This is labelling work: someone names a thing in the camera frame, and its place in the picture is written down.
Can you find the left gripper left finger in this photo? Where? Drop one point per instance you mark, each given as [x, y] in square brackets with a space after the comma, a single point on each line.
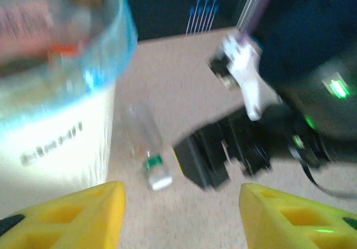
[111, 198]

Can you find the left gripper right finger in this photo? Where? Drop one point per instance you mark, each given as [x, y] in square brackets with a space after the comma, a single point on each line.
[259, 204]

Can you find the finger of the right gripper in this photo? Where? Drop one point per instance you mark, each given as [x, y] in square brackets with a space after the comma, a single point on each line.
[198, 162]
[221, 67]

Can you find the tall cola bottle red cap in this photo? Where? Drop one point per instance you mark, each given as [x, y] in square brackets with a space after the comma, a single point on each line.
[62, 50]

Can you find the pink plastic bottle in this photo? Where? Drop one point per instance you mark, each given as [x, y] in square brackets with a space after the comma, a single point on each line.
[22, 28]

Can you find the white ribbed waste bin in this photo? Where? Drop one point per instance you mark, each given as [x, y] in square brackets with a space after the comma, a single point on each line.
[55, 137]

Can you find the blue plastic bin liner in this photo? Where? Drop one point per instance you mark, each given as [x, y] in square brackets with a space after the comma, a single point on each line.
[122, 45]

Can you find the clear bottle green label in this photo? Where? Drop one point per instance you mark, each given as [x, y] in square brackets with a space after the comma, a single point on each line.
[145, 137]

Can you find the aluminium frame post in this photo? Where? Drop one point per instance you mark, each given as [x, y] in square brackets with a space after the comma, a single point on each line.
[248, 6]

